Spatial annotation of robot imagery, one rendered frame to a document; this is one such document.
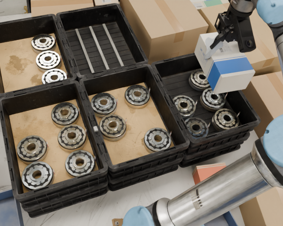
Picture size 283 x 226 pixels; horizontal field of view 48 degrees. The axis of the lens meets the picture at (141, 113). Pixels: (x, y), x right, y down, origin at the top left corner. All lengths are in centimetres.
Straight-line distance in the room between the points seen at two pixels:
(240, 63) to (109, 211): 71
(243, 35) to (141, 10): 70
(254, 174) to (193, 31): 99
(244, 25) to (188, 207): 57
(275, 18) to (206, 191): 46
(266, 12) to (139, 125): 64
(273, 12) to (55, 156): 84
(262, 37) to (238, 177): 103
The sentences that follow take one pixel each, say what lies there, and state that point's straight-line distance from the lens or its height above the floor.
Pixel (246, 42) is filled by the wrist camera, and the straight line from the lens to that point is 101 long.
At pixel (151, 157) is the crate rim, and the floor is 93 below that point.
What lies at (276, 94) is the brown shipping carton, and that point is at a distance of 147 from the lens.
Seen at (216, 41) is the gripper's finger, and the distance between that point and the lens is 105.
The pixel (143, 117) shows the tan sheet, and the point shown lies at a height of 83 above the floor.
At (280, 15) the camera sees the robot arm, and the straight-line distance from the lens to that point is 88.
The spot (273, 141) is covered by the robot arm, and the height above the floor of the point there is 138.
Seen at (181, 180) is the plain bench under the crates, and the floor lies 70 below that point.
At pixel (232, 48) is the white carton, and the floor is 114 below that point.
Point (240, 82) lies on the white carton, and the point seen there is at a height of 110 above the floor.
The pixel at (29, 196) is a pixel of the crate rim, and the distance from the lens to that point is 105.
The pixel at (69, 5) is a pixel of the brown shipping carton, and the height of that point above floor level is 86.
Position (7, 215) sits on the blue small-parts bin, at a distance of 129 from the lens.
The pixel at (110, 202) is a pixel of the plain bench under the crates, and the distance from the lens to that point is 125.
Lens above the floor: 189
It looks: 56 degrees down
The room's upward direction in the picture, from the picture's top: 9 degrees clockwise
